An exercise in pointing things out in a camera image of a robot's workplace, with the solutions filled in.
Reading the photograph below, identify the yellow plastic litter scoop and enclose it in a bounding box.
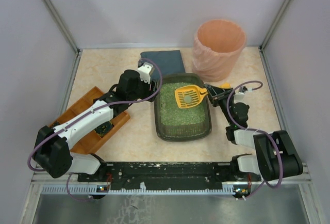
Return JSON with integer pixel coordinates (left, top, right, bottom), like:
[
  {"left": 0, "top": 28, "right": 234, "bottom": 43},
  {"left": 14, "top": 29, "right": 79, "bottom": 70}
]
[{"left": 174, "top": 82, "right": 230, "bottom": 109}]

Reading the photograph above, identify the dark green litter box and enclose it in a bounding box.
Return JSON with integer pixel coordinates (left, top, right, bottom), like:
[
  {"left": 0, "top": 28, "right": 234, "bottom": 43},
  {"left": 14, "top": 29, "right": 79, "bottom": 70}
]
[{"left": 154, "top": 73, "right": 212, "bottom": 142}]

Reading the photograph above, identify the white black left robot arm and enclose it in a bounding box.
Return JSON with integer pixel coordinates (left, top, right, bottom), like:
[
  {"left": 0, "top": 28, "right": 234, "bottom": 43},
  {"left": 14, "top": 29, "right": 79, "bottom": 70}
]
[{"left": 27, "top": 63, "right": 160, "bottom": 179}]

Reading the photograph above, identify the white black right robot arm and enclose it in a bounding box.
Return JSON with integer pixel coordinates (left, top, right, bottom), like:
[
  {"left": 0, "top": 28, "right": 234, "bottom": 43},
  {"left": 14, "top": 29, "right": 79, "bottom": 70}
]
[{"left": 205, "top": 84, "right": 303, "bottom": 181}]

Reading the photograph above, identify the dark teal folded cloth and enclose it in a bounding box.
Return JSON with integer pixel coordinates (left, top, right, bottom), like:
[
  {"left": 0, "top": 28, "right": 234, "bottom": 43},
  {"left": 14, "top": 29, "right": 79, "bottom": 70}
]
[{"left": 140, "top": 50, "right": 186, "bottom": 76}]

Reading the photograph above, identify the orange trash bin with bag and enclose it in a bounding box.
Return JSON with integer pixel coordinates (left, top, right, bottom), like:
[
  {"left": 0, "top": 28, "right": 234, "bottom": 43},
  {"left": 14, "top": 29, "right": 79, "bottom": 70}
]
[{"left": 192, "top": 19, "right": 247, "bottom": 82}]

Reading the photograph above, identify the black coiled item in tray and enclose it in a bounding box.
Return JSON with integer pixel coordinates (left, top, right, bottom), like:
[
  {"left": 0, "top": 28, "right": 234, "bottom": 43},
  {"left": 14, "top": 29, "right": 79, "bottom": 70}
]
[{"left": 94, "top": 121, "right": 113, "bottom": 138}]

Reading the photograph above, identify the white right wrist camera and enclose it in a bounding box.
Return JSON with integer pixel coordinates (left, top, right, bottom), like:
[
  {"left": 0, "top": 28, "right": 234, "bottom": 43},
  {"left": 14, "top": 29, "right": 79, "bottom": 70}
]
[{"left": 235, "top": 86, "right": 253, "bottom": 99}]

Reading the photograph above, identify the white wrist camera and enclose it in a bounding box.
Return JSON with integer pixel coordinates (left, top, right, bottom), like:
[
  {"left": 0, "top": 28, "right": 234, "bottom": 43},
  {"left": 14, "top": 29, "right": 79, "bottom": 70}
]
[
  {"left": 137, "top": 59, "right": 155, "bottom": 84},
  {"left": 235, "top": 86, "right": 253, "bottom": 99}
]

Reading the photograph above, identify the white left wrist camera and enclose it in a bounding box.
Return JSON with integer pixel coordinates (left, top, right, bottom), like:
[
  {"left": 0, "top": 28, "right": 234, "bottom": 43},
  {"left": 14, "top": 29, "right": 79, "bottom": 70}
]
[{"left": 137, "top": 59, "right": 155, "bottom": 84}]

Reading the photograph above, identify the aluminium frame post right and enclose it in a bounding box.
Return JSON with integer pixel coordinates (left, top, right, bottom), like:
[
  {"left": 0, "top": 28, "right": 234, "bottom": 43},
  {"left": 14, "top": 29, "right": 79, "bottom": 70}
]
[{"left": 259, "top": 0, "right": 305, "bottom": 51}]

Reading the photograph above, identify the aluminium frame post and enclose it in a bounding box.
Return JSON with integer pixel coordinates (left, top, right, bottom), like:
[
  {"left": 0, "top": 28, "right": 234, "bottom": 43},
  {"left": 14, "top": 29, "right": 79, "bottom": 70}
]
[
  {"left": 42, "top": 0, "right": 80, "bottom": 54},
  {"left": 259, "top": 0, "right": 305, "bottom": 51}
]

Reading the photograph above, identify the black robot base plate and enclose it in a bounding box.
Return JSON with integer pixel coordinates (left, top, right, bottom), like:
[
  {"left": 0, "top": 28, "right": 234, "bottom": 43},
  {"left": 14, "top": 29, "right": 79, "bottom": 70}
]
[{"left": 78, "top": 162, "right": 261, "bottom": 190}]

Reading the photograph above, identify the aluminium frame post left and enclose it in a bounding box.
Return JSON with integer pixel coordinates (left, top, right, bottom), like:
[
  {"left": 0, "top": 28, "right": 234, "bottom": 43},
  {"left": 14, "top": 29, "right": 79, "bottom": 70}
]
[{"left": 42, "top": 0, "right": 80, "bottom": 54}]

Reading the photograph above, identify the white slotted cable duct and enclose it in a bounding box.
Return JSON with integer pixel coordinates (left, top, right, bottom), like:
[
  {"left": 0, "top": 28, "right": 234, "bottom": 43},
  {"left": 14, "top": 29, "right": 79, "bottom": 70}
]
[{"left": 41, "top": 183, "right": 249, "bottom": 196}]

